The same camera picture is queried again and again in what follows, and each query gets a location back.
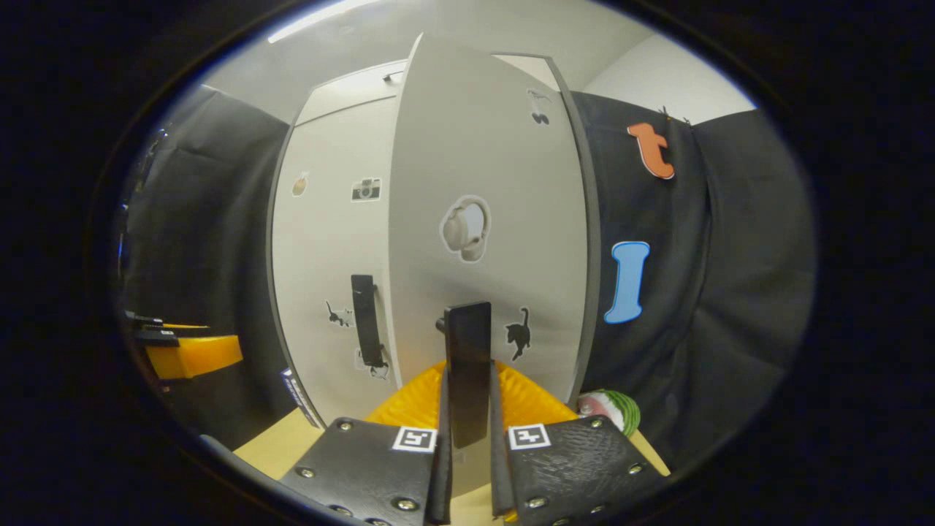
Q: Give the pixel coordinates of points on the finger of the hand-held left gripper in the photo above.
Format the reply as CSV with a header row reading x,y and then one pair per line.
x,y
146,319
197,356

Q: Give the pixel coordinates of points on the grey double-door shoe cabinet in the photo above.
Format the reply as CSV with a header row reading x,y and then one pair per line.
x,y
593,256

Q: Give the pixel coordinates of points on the watermelon slice toy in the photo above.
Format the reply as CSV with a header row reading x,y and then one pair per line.
x,y
617,413

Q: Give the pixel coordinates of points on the camera sticker shoe cabinet door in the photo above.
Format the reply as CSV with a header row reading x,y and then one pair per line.
x,y
321,241

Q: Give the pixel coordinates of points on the headphone sticker shoe cabinet door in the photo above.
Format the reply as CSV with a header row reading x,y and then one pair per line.
x,y
467,146

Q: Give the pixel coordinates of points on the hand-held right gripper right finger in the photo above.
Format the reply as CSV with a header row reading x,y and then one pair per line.
x,y
500,475

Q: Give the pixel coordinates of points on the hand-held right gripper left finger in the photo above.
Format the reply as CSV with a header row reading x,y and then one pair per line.
x,y
440,475

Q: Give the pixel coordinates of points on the blue white label card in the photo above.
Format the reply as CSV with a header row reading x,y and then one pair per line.
x,y
299,398

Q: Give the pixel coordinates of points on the grey cabinet drawer front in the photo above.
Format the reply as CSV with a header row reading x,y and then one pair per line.
x,y
343,91

